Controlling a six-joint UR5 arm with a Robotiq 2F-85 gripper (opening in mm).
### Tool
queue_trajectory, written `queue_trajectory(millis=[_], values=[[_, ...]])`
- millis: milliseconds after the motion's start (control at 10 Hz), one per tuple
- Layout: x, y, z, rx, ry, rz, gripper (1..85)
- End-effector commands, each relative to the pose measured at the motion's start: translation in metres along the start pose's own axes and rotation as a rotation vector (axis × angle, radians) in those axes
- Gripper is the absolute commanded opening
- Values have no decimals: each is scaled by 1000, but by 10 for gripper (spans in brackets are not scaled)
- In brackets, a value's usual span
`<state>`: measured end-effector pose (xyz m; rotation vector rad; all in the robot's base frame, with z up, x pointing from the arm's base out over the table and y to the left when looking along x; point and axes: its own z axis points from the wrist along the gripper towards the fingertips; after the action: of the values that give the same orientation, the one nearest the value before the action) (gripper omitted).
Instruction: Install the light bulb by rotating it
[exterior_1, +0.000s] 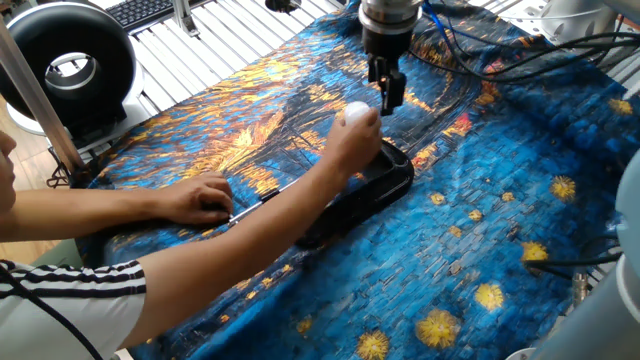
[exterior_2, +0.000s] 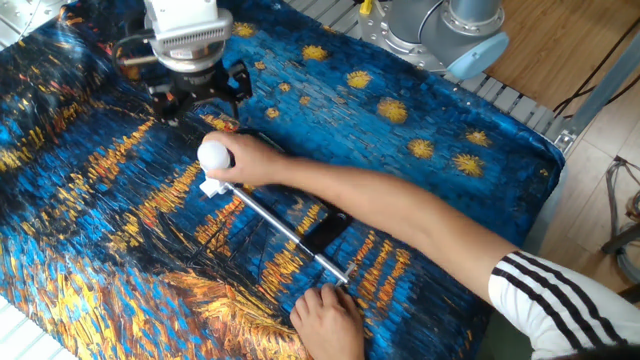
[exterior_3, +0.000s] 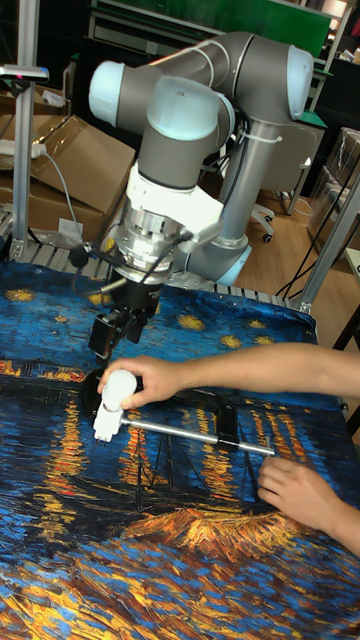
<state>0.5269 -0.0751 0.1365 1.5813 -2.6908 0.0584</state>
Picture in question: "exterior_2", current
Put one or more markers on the black C-clamp with metal screw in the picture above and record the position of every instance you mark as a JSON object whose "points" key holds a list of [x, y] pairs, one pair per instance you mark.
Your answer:
{"points": [[310, 240]]}

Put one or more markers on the light blue post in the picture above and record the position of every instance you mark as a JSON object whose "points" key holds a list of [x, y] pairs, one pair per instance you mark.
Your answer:
{"points": [[590, 150]]}

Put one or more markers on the black metal stand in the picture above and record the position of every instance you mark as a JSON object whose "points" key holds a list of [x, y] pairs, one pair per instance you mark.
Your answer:
{"points": [[620, 220]]}

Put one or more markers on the starry night print tablecloth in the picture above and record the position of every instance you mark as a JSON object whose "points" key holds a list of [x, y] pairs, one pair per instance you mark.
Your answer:
{"points": [[150, 260]]}

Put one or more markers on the person's right hand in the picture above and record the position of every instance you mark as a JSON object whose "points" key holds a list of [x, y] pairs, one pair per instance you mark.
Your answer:
{"points": [[255, 162]]}

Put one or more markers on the person's right forearm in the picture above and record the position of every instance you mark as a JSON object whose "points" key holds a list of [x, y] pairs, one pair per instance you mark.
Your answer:
{"points": [[400, 215]]}

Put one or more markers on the white shirt sleeve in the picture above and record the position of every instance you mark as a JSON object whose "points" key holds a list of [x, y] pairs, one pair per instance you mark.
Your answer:
{"points": [[565, 305]]}

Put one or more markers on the person's left hand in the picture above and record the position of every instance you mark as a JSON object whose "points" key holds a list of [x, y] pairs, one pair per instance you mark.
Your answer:
{"points": [[328, 325]]}

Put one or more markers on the white light bulb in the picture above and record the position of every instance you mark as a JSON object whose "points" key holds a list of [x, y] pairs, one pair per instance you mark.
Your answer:
{"points": [[212, 156]]}

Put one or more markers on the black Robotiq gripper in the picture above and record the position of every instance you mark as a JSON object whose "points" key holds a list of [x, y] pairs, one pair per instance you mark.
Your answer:
{"points": [[200, 88]]}

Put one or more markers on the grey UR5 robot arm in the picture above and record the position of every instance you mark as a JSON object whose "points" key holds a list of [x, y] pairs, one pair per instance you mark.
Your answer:
{"points": [[440, 30]]}

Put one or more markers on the white bulb socket block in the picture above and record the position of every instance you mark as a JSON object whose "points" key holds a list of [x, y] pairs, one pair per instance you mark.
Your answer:
{"points": [[212, 186]]}

